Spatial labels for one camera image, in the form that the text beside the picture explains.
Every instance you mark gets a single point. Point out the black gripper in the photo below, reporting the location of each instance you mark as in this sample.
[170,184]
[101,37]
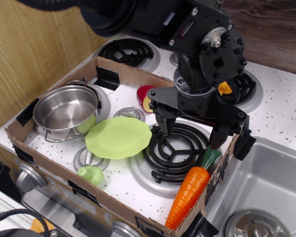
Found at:
[168,104]

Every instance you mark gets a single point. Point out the orange toy carrot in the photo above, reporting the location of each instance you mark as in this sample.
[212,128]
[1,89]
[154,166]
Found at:
[191,188]

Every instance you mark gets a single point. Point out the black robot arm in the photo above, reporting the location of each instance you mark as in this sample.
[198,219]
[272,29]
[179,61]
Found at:
[209,51]

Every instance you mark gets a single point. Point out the light green plastic plate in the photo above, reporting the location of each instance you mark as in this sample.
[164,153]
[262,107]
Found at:
[117,138]

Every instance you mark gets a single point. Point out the front right black burner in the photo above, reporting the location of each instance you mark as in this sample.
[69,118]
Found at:
[161,167]

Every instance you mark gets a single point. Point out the yellow toy pumpkin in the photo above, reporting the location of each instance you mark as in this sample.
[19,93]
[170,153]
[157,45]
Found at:
[224,88]

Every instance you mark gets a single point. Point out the red halved toy fruit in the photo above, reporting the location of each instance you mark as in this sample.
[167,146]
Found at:
[142,97]

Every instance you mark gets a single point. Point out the back right black burner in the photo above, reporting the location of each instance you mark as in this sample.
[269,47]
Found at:
[247,92]

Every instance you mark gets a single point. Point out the silver stove top knob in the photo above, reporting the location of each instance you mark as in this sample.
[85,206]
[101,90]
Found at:
[174,59]

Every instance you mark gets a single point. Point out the brown cardboard fence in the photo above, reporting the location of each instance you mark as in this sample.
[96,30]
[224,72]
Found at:
[19,130]

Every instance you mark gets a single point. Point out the grey toy sink basin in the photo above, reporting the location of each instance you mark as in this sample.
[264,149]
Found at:
[265,179]

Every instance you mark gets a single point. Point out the small green toy piece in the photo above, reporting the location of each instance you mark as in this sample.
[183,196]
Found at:
[93,175]

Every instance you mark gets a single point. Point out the silver sink drain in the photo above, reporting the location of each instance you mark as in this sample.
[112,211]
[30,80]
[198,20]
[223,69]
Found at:
[253,222]

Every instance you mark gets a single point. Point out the stainless steel pot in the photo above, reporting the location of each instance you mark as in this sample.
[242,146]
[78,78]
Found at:
[66,113]

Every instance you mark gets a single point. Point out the silver front right knob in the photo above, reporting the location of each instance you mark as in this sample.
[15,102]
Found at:
[120,229]

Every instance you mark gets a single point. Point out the silver front left knob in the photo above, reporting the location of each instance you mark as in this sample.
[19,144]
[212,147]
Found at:
[29,179]

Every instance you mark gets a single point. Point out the orange object bottom left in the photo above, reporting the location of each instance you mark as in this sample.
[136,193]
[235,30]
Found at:
[38,227]

